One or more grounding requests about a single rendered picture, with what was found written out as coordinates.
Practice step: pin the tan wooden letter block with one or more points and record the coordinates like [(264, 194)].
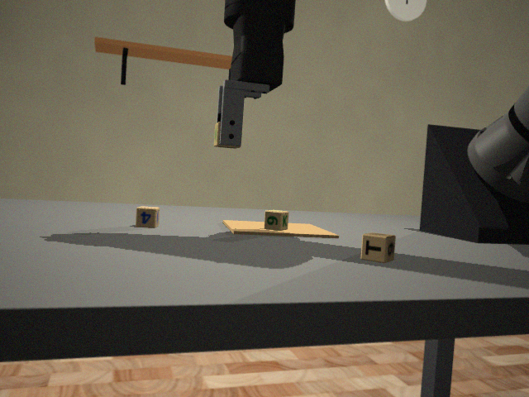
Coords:
[(147, 217), (217, 137), (276, 220), (378, 247)]

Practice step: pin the tan flat mat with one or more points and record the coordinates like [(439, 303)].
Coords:
[(294, 229)]

